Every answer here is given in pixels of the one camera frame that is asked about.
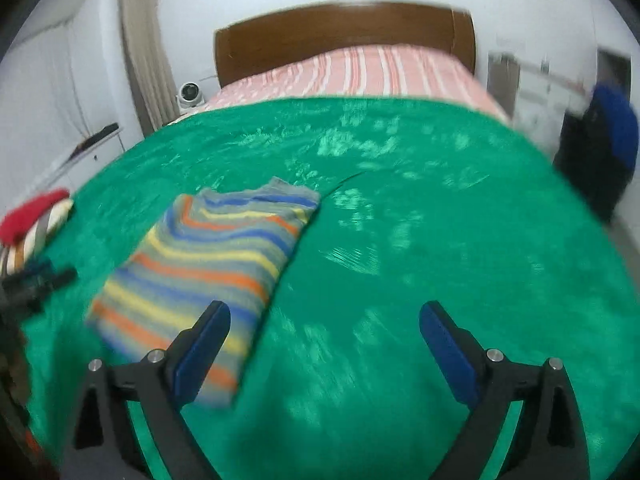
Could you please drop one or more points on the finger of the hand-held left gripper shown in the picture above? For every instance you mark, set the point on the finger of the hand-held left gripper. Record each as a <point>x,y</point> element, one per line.
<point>57,278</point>

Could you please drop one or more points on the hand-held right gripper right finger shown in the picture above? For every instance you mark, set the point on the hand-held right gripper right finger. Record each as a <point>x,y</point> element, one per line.
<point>447,355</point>

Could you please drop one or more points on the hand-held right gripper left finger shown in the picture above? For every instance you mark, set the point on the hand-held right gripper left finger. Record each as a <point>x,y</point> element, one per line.
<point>200,355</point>

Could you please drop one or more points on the striped knit sweater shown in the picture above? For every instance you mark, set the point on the striped knit sweater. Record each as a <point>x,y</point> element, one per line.
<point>200,260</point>

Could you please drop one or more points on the striped pillow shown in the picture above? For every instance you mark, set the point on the striped pillow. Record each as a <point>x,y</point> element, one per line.
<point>42,232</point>

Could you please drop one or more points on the red cloth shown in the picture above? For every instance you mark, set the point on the red cloth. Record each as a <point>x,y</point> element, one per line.
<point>25,217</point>

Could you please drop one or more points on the green patterned blanket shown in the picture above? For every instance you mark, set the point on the green patterned blanket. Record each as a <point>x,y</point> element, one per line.
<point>400,260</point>

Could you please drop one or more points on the black item on ledge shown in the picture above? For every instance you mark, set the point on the black item on ledge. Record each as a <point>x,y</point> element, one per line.
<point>97,139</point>

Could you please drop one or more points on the beige curtain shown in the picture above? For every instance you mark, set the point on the beige curtain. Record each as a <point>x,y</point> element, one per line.
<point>145,60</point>

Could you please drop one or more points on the white desk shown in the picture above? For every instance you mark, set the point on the white desk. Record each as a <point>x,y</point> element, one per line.
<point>545,95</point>

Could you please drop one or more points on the blue and black chair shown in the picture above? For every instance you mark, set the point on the blue and black chair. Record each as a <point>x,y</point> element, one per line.
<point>615,125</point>

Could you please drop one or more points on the pink striped bed sheet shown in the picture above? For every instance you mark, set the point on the pink striped bed sheet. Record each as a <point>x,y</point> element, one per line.
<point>375,72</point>

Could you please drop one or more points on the dark framed panel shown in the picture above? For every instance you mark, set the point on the dark framed panel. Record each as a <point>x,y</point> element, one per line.
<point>614,70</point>

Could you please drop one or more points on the brown wooden headboard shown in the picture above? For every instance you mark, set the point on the brown wooden headboard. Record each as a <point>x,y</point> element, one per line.
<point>325,30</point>

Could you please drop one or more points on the white security camera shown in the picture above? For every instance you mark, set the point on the white security camera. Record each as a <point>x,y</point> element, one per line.
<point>190,94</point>

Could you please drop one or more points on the grey wall panel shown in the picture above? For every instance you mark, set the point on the grey wall panel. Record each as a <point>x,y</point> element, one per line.
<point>502,82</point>

